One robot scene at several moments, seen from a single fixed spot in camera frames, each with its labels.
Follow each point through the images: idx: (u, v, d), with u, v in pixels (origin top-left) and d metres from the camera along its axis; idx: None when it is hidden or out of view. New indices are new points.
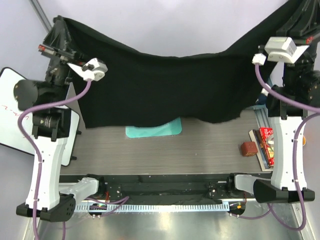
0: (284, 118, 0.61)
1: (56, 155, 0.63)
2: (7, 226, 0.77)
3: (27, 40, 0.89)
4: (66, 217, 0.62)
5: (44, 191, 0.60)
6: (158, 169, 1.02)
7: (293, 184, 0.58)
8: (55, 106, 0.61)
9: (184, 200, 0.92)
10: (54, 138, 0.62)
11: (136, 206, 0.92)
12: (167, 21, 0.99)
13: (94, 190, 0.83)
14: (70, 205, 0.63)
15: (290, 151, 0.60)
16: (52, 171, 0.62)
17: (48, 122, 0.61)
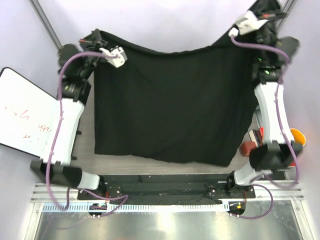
0: (264, 84, 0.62)
1: (74, 117, 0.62)
2: (6, 226, 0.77)
3: (27, 41, 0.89)
4: (69, 183, 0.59)
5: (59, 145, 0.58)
6: (159, 170, 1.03)
7: (282, 137, 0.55)
8: (82, 74, 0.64)
9: (184, 200, 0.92)
10: (75, 99, 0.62)
11: (136, 206, 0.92)
12: (167, 22, 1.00)
13: (94, 186, 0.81)
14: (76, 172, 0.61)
15: (273, 110, 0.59)
16: (70, 131, 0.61)
17: (72, 87, 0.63)
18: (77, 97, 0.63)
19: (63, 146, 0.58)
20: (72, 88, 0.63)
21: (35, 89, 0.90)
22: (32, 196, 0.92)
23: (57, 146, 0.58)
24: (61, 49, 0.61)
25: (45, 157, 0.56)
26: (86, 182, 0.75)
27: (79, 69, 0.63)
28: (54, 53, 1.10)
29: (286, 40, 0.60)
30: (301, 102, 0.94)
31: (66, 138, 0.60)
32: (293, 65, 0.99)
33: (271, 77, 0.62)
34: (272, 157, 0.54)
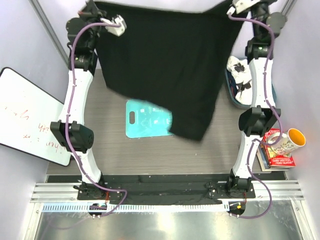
0: (257, 59, 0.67)
1: (86, 85, 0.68)
2: (7, 226, 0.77)
3: (27, 40, 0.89)
4: (87, 143, 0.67)
5: (75, 108, 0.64)
6: (158, 169, 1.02)
7: (265, 103, 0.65)
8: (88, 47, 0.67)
9: (184, 200, 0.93)
10: (86, 68, 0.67)
11: (136, 206, 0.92)
12: None
13: (97, 179, 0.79)
14: (90, 134, 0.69)
15: (261, 80, 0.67)
16: (82, 96, 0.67)
17: (82, 59, 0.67)
18: (87, 67, 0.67)
19: (79, 109, 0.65)
20: (82, 59, 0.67)
21: (35, 88, 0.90)
22: (32, 196, 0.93)
23: (73, 109, 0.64)
24: (68, 23, 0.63)
25: (63, 118, 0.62)
26: (91, 163, 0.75)
27: (85, 42, 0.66)
28: (54, 53, 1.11)
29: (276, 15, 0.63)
30: (300, 102, 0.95)
31: (80, 103, 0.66)
32: (293, 65, 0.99)
33: (263, 52, 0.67)
34: (256, 118, 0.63)
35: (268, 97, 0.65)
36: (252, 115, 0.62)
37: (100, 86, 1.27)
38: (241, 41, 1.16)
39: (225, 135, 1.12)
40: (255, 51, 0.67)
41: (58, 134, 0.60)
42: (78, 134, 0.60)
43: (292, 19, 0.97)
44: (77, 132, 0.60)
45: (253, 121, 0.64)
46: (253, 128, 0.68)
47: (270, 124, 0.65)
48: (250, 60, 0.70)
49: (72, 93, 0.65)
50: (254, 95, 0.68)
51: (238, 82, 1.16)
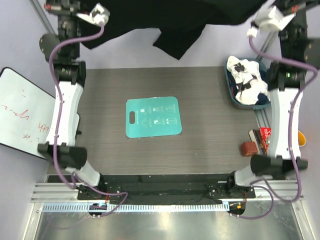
0: (282, 90, 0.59)
1: (75, 101, 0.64)
2: (6, 226, 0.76)
3: (27, 40, 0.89)
4: (81, 163, 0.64)
5: (63, 128, 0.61)
6: (158, 169, 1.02)
7: (287, 152, 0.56)
8: (73, 57, 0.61)
9: (184, 200, 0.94)
10: (73, 82, 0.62)
11: (136, 206, 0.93)
12: None
13: (95, 182, 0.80)
14: (83, 153, 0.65)
15: (285, 119, 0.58)
16: (71, 114, 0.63)
17: (69, 70, 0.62)
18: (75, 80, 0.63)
19: (68, 129, 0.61)
20: (69, 71, 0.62)
21: (35, 88, 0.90)
22: (32, 196, 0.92)
23: (62, 129, 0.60)
24: (42, 39, 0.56)
25: (51, 139, 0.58)
26: (88, 173, 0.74)
27: (69, 53, 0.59)
28: None
29: (319, 40, 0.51)
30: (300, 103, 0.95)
31: (69, 122, 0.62)
32: None
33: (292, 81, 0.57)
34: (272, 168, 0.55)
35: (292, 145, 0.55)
36: (269, 166, 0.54)
37: (100, 86, 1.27)
38: (242, 41, 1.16)
39: (225, 135, 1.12)
40: (282, 79, 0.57)
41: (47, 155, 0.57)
42: (68, 157, 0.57)
43: None
44: (67, 154, 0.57)
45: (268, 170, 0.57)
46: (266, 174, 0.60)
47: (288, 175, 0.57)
48: (271, 87, 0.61)
49: (60, 112, 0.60)
50: (276, 138, 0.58)
51: (238, 82, 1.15)
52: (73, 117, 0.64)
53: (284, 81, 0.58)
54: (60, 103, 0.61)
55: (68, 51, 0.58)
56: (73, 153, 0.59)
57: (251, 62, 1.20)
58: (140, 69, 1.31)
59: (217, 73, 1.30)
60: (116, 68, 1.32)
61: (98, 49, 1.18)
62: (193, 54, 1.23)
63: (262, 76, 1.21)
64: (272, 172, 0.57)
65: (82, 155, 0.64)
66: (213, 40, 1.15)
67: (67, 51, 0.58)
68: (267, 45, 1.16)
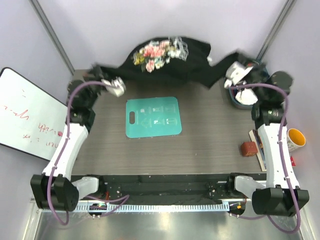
0: (268, 124, 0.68)
1: (79, 140, 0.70)
2: (6, 226, 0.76)
3: (27, 40, 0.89)
4: (71, 207, 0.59)
5: (63, 161, 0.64)
6: (158, 169, 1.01)
7: (285, 182, 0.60)
8: (88, 106, 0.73)
9: (184, 200, 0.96)
10: (82, 124, 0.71)
11: (136, 206, 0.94)
12: (167, 19, 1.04)
13: (94, 188, 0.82)
14: (74, 196, 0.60)
15: (276, 151, 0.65)
16: (74, 151, 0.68)
17: (80, 115, 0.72)
18: (84, 122, 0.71)
19: (67, 162, 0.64)
20: (80, 116, 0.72)
21: (35, 88, 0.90)
22: (32, 196, 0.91)
23: (61, 162, 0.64)
24: (69, 85, 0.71)
25: (48, 171, 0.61)
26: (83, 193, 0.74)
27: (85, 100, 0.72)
28: (54, 53, 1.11)
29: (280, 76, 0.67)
30: (300, 103, 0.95)
31: (70, 158, 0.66)
32: (293, 65, 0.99)
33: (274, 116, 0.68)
34: (278, 201, 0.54)
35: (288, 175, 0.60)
36: (269, 198, 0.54)
37: None
38: (242, 41, 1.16)
39: (225, 135, 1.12)
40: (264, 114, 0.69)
41: (37, 189, 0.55)
42: (61, 193, 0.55)
43: (293, 19, 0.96)
44: (61, 189, 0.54)
45: (274, 205, 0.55)
46: (272, 212, 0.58)
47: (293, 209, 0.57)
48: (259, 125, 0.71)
49: (63, 147, 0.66)
50: (271, 168, 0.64)
51: None
52: (75, 154, 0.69)
53: (267, 118, 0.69)
54: (66, 139, 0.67)
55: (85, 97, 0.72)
56: (67, 188, 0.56)
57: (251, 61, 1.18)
58: None
59: None
60: None
61: (98, 49, 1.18)
62: None
63: None
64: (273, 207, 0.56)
65: (73, 196, 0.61)
66: (213, 40, 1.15)
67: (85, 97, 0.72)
68: (267, 44, 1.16)
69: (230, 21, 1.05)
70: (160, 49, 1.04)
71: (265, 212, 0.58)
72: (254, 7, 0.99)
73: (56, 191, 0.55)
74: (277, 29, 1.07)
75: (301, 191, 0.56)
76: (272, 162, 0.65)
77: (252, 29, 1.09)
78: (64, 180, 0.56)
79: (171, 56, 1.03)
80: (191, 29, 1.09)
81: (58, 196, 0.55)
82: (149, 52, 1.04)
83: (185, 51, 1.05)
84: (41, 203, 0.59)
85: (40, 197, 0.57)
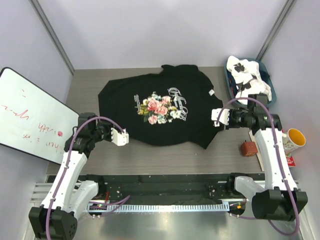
0: (264, 128, 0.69)
1: (78, 169, 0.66)
2: (7, 227, 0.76)
3: (27, 40, 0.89)
4: (69, 238, 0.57)
5: (61, 192, 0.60)
6: (158, 169, 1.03)
7: (283, 184, 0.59)
8: (91, 136, 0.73)
9: (184, 200, 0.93)
10: (81, 151, 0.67)
11: (136, 206, 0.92)
12: (167, 20, 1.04)
13: (95, 192, 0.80)
14: (72, 226, 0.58)
15: (273, 154, 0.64)
16: (72, 180, 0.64)
17: (79, 140, 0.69)
18: (82, 149, 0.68)
19: (66, 193, 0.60)
20: (79, 141, 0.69)
21: (35, 88, 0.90)
22: (32, 197, 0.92)
23: (60, 192, 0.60)
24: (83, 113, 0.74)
25: (47, 203, 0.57)
26: (83, 206, 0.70)
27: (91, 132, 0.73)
28: (54, 53, 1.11)
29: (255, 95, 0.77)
30: (300, 103, 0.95)
31: (68, 188, 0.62)
32: (292, 65, 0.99)
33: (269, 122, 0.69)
34: (277, 203, 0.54)
35: (286, 177, 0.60)
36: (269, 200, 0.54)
37: (100, 86, 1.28)
38: (242, 41, 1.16)
39: (225, 135, 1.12)
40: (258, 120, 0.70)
41: (35, 221, 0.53)
42: (59, 224, 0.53)
43: (292, 19, 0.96)
44: (59, 221, 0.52)
45: (273, 207, 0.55)
46: (272, 216, 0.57)
47: (293, 212, 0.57)
48: (257, 133, 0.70)
49: (62, 177, 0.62)
50: (269, 170, 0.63)
51: (238, 82, 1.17)
52: (73, 184, 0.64)
53: (263, 123, 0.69)
54: (64, 169, 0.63)
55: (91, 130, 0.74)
56: (66, 220, 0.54)
57: (251, 61, 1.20)
58: (140, 69, 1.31)
59: (217, 73, 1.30)
60: (117, 68, 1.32)
61: (98, 49, 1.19)
62: (193, 54, 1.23)
63: (262, 77, 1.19)
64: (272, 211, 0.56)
65: (72, 226, 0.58)
66: (213, 40, 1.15)
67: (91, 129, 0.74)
68: (267, 45, 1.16)
69: (230, 22, 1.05)
70: (163, 106, 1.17)
71: (265, 216, 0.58)
72: (254, 8, 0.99)
73: (55, 223, 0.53)
74: (277, 30, 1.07)
75: (299, 192, 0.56)
76: (269, 163, 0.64)
77: (252, 29, 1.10)
78: (62, 212, 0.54)
79: (173, 116, 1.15)
80: (191, 29, 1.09)
81: (56, 227, 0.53)
82: (153, 107, 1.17)
83: (184, 111, 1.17)
84: (40, 235, 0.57)
85: (38, 230, 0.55)
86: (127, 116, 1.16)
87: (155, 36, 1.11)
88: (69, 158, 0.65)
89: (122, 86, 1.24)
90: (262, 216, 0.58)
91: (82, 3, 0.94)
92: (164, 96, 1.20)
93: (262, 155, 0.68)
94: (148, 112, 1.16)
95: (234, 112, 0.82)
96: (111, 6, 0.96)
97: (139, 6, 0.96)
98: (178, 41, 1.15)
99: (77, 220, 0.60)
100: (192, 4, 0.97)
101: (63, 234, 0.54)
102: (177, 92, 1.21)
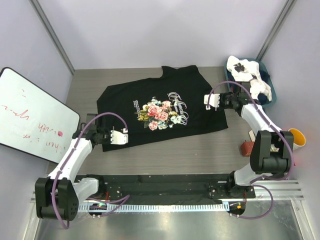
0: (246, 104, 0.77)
1: (83, 153, 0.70)
2: (6, 226, 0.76)
3: (26, 39, 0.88)
4: (70, 216, 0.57)
5: (68, 167, 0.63)
6: (159, 170, 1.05)
7: (270, 128, 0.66)
8: (98, 132, 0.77)
9: (184, 200, 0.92)
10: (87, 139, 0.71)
11: (136, 206, 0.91)
12: (167, 19, 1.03)
13: (95, 190, 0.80)
14: (73, 204, 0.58)
15: (257, 115, 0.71)
16: (77, 161, 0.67)
17: (86, 131, 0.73)
18: (89, 137, 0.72)
19: (72, 168, 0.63)
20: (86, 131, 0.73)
21: (35, 88, 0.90)
22: (32, 196, 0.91)
23: (67, 166, 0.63)
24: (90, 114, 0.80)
25: (53, 175, 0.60)
26: (85, 193, 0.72)
27: (99, 130, 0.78)
28: (54, 53, 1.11)
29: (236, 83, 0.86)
30: (300, 102, 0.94)
31: (74, 165, 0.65)
32: (292, 65, 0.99)
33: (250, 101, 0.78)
34: (269, 143, 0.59)
35: (270, 122, 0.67)
36: (260, 139, 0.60)
37: (100, 86, 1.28)
38: (242, 41, 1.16)
39: (225, 135, 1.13)
40: (241, 101, 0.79)
41: (40, 194, 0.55)
42: (64, 195, 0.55)
43: (292, 19, 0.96)
44: (64, 190, 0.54)
45: (268, 149, 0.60)
46: (268, 164, 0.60)
47: (287, 154, 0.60)
48: (243, 111, 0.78)
49: (70, 154, 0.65)
50: (258, 127, 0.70)
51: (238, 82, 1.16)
52: (78, 163, 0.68)
53: (245, 101, 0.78)
54: (73, 150, 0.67)
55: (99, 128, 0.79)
56: (70, 192, 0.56)
57: (251, 61, 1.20)
58: (140, 69, 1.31)
59: (217, 73, 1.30)
60: (117, 68, 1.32)
61: (98, 49, 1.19)
62: (193, 55, 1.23)
63: (262, 77, 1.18)
64: (268, 156, 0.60)
65: (74, 206, 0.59)
66: (213, 40, 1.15)
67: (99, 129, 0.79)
68: (267, 45, 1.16)
69: (230, 22, 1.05)
70: (163, 111, 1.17)
71: (263, 166, 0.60)
72: (254, 8, 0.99)
73: (59, 193, 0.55)
74: (277, 29, 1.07)
75: (286, 132, 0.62)
76: (257, 123, 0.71)
77: (252, 29, 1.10)
78: (68, 183, 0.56)
79: (174, 122, 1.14)
80: (191, 29, 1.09)
81: (60, 199, 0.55)
82: (153, 113, 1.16)
83: (185, 116, 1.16)
84: (41, 213, 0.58)
85: (41, 204, 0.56)
86: (127, 116, 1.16)
87: (155, 35, 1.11)
88: (77, 142, 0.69)
89: (123, 87, 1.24)
90: (260, 166, 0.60)
91: (82, 3, 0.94)
92: (164, 101, 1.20)
93: (251, 123, 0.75)
94: (148, 118, 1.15)
95: (224, 96, 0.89)
96: (110, 6, 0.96)
97: (139, 6, 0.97)
98: (178, 41, 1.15)
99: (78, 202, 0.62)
100: (192, 5, 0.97)
101: (67, 208, 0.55)
102: (178, 97, 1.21)
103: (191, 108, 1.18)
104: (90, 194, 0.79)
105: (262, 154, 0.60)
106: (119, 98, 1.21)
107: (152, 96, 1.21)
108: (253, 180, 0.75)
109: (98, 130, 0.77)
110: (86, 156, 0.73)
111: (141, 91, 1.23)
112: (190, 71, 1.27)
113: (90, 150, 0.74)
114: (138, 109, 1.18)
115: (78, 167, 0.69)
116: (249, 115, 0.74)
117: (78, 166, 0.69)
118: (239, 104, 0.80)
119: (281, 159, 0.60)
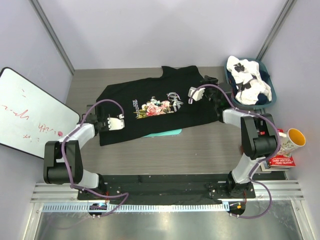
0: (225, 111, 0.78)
1: (87, 132, 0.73)
2: (6, 226, 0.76)
3: (27, 39, 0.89)
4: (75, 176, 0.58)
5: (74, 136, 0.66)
6: (159, 169, 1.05)
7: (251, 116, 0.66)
8: (99, 121, 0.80)
9: (184, 200, 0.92)
10: (88, 124, 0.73)
11: (136, 206, 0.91)
12: (167, 19, 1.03)
13: (94, 185, 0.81)
14: (79, 167, 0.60)
15: (235, 113, 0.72)
16: (81, 138, 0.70)
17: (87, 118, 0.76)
18: (90, 124, 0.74)
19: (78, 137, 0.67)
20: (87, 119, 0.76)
21: (35, 88, 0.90)
22: (32, 196, 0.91)
23: (73, 135, 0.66)
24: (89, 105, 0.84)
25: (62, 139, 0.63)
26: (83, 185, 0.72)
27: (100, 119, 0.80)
28: (54, 53, 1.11)
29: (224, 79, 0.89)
30: (300, 102, 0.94)
31: (80, 137, 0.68)
32: (292, 65, 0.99)
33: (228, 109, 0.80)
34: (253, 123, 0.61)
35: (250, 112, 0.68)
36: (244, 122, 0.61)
37: (100, 86, 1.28)
38: (242, 42, 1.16)
39: (225, 135, 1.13)
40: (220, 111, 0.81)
41: (51, 153, 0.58)
42: (73, 154, 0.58)
43: (292, 19, 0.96)
44: (74, 144, 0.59)
45: (254, 129, 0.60)
46: (259, 143, 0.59)
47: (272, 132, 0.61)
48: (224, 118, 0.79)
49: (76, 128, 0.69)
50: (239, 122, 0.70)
51: (238, 82, 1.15)
52: (83, 140, 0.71)
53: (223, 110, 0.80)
54: (78, 127, 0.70)
55: (100, 117, 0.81)
56: (77, 151, 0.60)
57: (251, 61, 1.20)
58: (140, 69, 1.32)
59: (217, 73, 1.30)
60: (117, 68, 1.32)
61: (98, 49, 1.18)
62: (193, 55, 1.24)
63: (262, 77, 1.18)
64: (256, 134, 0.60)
65: (78, 171, 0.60)
66: (212, 40, 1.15)
67: (100, 118, 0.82)
68: (267, 45, 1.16)
69: (231, 22, 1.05)
70: (163, 112, 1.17)
71: (255, 147, 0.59)
72: (254, 8, 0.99)
73: (68, 152, 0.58)
74: (277, 29, 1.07)
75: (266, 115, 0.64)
76: (236, 118, 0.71)
77: (252, 29, 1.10)
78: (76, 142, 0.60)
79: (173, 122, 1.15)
80: (191, 29, 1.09)
81: (68, 154, 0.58)
82: (153, 113, 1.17)
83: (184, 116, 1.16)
84: (48, 178, 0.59)
85: (48, 164, 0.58)
86: (127, 116, 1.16)
87: (155, 35, 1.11)
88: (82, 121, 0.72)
89: (122, 87, 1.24)
90: (253, 149, 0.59)
91: (82, 4, 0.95)
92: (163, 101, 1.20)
93: (234, 124, 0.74)
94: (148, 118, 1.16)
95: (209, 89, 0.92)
96: (110, 6, 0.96)
97: (139, 6, 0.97)
98: (178, 41, 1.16)
99: (82, 170, 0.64)
100: (192, 5, 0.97)
101: (75, 168, 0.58)
102: (177, 97, 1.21)
103: (191, 108, 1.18)
104: (89, 188, 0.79)
105: (251, 135, 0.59)
106: (119, 98, 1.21)
107: (152, 95, 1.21)
108: (250, 172, 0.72)
109: (99, 119, 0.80)
110: (87, 140, 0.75)
111: (141, 91, 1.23)
112: (189, 71, 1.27)
113: (87, 138, 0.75)
114: (138, 109, 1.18)
115: (81, 145, 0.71)
116: (229, 115, 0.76)
117: (82, 144, 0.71)
118: (220, 114, 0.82)
119: (270, 139, 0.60)
